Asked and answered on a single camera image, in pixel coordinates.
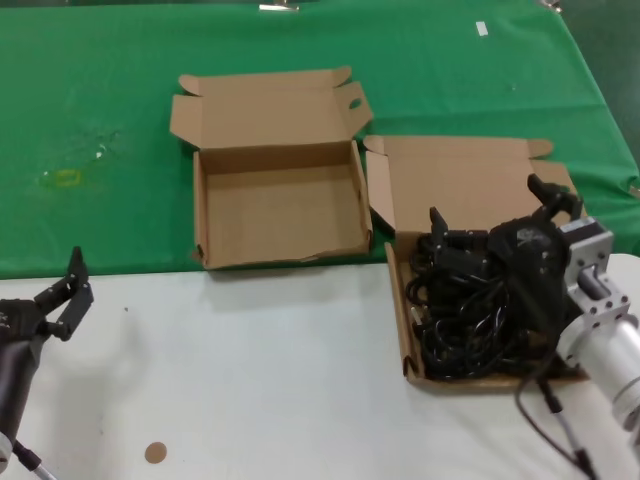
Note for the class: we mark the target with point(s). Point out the brown round sticker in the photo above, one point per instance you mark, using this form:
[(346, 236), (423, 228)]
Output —
[(155, 452)]

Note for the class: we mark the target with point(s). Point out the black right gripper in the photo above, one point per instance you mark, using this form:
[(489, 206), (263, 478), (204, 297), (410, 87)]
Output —
[(535, 270)]

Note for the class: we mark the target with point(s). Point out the green table cloth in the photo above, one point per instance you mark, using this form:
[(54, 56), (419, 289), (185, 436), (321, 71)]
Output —
[(100, 75)]

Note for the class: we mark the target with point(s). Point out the small white tape scrap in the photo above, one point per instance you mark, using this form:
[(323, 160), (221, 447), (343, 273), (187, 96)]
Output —
[(99, 152)]

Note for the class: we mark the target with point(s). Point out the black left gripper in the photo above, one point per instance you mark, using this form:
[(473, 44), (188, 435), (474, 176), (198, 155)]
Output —
[(20, 320)]

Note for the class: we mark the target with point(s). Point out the white tape strip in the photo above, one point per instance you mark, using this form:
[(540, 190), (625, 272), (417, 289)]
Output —
[(482, 28)]

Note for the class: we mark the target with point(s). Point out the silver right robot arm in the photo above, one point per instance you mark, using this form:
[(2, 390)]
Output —
[(610, 340)]

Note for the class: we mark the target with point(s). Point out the metal table clip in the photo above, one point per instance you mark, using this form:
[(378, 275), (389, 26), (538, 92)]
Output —
[(550, 3), (277, 7)]

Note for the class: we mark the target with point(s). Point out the empty open cardboard box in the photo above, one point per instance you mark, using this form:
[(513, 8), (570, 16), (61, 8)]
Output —
[(280, 210)]

